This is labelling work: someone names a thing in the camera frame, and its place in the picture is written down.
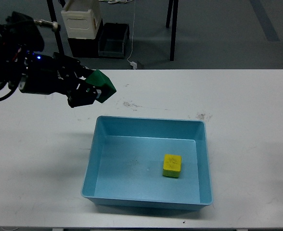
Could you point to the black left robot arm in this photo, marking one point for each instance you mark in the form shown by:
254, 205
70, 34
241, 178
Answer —
23, 67

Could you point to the black rear table leg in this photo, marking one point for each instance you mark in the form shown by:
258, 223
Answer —
169, 12

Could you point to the black storage bin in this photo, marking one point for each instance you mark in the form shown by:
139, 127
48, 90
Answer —
113, 40

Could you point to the yellow block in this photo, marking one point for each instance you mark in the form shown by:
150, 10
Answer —
172, 165

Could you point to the light blue plastic box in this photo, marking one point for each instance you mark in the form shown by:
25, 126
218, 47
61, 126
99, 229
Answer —
126, 163

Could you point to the black left table leg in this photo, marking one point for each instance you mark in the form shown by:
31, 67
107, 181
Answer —
57, 33

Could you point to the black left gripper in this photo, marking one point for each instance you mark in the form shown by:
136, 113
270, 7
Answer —
59, 73

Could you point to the green block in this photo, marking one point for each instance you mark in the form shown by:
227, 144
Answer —
102, 83

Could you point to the white power adapter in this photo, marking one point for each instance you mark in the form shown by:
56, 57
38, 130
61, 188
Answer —
134, 65

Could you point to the cream plastic container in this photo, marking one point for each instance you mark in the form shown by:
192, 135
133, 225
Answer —
82, 18

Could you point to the black crate under container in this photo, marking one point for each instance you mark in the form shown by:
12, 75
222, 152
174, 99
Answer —
86, 48

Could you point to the black right table leg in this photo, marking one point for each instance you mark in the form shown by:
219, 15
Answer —
173, 23

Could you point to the black table leg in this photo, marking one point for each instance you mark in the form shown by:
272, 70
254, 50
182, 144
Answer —
173, 23
57, 33
169, 12

